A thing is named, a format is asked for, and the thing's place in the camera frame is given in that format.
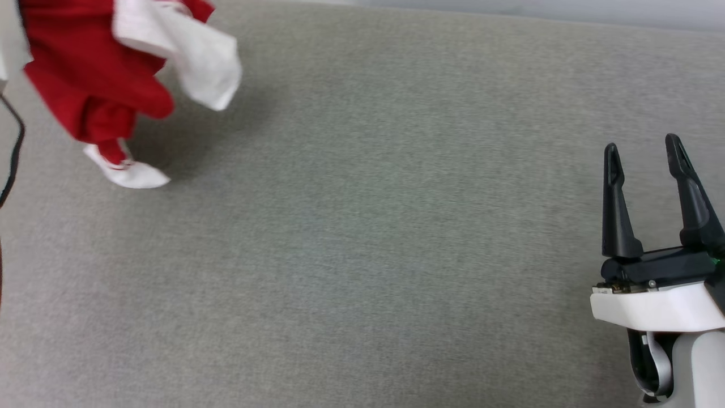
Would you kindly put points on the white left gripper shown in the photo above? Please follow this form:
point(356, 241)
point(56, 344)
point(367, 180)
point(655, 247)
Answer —
point(11, 45)

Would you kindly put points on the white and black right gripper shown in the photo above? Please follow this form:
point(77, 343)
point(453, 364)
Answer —
point(657, 306)

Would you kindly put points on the red and white jersey garment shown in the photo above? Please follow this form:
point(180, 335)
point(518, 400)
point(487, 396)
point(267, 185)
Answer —
point(85, 68)

